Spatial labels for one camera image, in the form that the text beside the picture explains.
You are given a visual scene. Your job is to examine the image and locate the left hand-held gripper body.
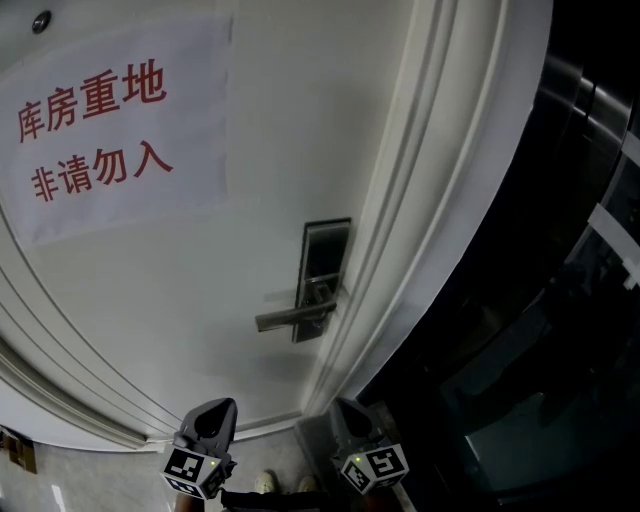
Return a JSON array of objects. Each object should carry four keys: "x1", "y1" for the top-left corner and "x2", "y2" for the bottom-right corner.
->
[{"x1": 159, "y1": 433, "x2": 237, "y2": 500}]

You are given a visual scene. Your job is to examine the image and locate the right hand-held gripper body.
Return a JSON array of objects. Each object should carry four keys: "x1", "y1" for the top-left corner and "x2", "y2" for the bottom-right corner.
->
[{"x1": 332, "y1": 442, "x2": 410, "y2": 496}]

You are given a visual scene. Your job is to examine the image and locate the grey stone threshold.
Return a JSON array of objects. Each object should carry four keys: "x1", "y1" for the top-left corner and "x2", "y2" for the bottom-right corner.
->
[{"x1": 293, "y1": 398, "x2": 417, "y2": 512}]

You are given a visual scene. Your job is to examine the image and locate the person's left shoe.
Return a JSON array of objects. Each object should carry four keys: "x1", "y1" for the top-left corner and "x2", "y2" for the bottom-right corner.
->
[{"x1": 253, "y1": 469, "x2": 282, "y2": 497}]

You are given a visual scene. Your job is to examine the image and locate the person's dark trousers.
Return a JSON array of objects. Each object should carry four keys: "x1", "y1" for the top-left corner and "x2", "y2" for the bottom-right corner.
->
[{"x1": 218, "y1": 488, "x2": 352, "y2": 512}]

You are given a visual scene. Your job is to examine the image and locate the dark glass partition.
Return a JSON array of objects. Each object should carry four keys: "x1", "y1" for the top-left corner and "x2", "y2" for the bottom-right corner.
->
[{"x1": 357, "y1": 0, "x2": 640, "y2": 512}]

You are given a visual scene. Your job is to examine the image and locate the brown cardboard box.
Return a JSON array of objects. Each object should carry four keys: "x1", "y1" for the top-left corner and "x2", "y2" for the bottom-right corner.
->
[{"x1": 0, "y1": 428, "x2": 38, "y2": 476}]

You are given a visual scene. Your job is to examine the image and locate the dark metal lock plate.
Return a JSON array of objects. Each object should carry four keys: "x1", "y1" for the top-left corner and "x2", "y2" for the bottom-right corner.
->
[{"x1": 291, "y1": 216, "x2": 353, "y2": 345}]

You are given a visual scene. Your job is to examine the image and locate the paper sign with red print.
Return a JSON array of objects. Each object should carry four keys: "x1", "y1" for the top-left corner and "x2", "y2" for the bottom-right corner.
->
[{"x1": 0, "y1": 12, "x2": 237, "y2": 247}]

